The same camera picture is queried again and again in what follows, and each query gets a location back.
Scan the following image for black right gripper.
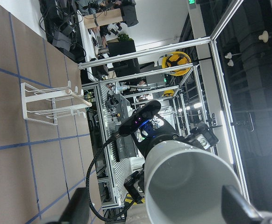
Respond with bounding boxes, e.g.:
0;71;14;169
124;115;219;203

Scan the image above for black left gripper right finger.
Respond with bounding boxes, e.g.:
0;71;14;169
221;185;272;224

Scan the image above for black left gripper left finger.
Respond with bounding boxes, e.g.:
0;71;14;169
57;188;90;224

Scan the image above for grey plastic cup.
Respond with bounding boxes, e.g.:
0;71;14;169
144;140;241;224

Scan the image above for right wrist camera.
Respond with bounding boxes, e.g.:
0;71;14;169
118;100;161;137

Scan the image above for white wire cup rack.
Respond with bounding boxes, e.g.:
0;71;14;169
20;80;92;126

